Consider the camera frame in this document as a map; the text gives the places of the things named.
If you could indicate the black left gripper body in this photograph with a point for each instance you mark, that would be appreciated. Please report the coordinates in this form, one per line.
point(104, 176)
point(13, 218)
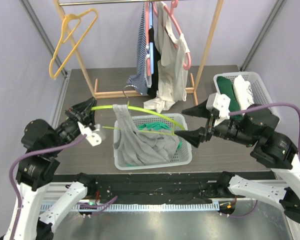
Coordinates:
point(76, 116)

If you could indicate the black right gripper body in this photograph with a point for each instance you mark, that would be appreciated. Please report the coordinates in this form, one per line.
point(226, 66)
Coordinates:
point(209, 124)

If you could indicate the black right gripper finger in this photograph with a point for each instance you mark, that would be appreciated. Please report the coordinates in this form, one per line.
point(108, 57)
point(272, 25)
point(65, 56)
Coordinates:
point(193, 137)
point(199, 111)

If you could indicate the lime green hanger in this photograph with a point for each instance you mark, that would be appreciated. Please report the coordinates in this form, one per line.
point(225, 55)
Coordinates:
point(140, 109)

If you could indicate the green tank top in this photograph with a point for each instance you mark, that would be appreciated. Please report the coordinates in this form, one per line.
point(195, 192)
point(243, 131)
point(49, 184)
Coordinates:
point(155, 126)

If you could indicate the grey tank top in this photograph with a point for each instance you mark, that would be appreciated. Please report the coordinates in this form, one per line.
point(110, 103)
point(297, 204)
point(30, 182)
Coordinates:
point(145, 145)

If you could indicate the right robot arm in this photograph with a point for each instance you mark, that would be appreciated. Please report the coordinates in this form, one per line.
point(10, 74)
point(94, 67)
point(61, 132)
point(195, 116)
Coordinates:
point(274, 150)

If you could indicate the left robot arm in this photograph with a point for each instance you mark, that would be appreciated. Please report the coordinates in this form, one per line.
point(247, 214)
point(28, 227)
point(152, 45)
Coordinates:
point(31, 174)

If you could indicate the black tank top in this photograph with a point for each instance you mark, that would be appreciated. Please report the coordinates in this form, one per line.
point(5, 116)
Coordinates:
point(152, 91)

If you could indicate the white tank top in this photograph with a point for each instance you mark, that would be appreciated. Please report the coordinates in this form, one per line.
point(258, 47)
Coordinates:
point(172, 77)

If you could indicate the blue striped tank top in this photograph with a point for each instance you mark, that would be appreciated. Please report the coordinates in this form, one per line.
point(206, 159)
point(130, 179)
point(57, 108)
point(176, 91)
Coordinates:
point(139, 79)

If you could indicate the pink hanger with white top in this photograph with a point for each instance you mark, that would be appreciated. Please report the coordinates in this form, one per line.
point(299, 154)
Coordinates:
point(167, 19)

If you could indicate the light blue hanger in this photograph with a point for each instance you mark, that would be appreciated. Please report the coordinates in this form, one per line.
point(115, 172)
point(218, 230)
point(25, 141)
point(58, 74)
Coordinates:
point(151, 50)

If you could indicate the pink hanger with striped top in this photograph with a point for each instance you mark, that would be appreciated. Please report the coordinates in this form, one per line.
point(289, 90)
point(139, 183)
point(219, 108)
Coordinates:
point(147, 25)

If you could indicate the wooden clothes rack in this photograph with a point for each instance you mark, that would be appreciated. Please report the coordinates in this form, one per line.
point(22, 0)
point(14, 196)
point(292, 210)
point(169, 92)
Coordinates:
point(67, 35)

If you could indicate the white plastic laundry basket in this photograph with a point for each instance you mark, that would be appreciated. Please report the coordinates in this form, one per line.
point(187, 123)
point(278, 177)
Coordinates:
point(182, 156)

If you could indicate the folded dark green garment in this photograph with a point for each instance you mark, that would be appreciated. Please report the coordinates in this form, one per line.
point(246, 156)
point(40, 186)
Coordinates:
point(225, 87)

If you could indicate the folded white printed garment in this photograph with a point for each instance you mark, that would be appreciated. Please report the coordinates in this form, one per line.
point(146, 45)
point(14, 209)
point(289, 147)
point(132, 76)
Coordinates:
point(243, 92)

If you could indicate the white basket with folded clothes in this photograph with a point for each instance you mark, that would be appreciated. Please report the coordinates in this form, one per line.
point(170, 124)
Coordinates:
point(261, 95)

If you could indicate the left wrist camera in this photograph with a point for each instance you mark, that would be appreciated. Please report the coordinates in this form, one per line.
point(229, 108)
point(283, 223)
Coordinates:
point(94, 134)

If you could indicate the aluminium rail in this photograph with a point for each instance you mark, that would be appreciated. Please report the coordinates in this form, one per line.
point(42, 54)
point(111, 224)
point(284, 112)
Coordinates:
point(57, 189)

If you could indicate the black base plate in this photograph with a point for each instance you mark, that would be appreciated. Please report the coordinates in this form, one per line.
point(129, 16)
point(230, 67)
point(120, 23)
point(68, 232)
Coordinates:
point(157, 188)

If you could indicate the white slotted cable duct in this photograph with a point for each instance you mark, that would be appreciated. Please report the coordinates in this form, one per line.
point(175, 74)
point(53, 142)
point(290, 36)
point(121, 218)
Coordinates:
point(214, 206)

